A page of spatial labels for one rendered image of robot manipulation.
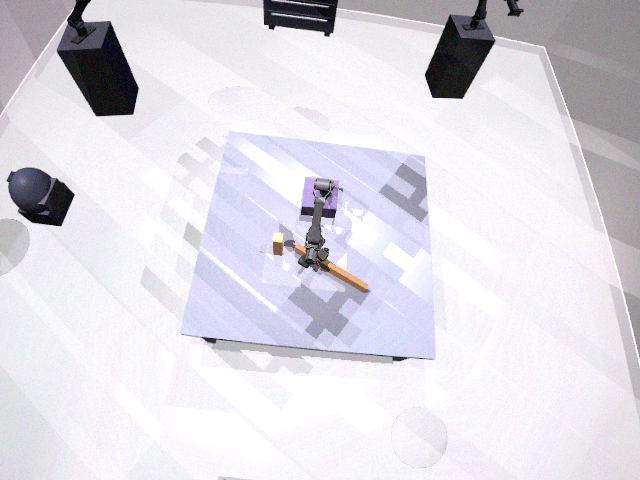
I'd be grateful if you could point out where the wooden rail with steel hooks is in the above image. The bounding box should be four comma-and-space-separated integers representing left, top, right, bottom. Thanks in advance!
293, 243, 369, 293

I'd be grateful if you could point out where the wooden post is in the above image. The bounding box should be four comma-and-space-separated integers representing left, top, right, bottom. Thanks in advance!
272, 233, 284, 256

